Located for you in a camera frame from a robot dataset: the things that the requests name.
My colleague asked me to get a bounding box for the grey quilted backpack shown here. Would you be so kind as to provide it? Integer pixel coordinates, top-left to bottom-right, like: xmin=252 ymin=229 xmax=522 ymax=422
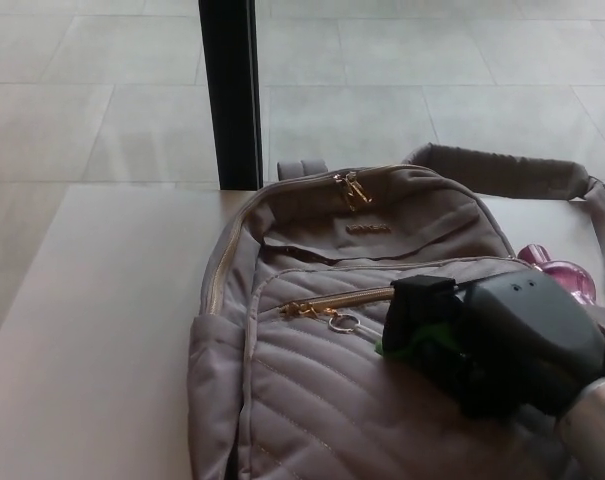
xmin=188 ymin=142 xmax=605 ymax=480

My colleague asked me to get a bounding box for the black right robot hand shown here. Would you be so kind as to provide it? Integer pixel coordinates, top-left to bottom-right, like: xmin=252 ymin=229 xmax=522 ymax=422
xmin=382 ymin=272 xmax=605 ymax=418

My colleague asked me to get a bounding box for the pink transparent water bottle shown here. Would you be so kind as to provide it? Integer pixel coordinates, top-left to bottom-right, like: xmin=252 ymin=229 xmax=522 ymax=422
xmin=517 ymin=243 xmax=597 ymax=307

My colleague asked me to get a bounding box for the green plush bunny keychain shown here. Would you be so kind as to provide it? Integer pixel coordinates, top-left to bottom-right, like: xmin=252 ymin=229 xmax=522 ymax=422
xmin=326 ymin=309 xmax=461 ymax=361

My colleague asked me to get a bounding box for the black vertical window frame post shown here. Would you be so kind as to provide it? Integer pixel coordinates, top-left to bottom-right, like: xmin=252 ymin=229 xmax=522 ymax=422
xmin=198 ymin=0 xmax=266 ymax=192

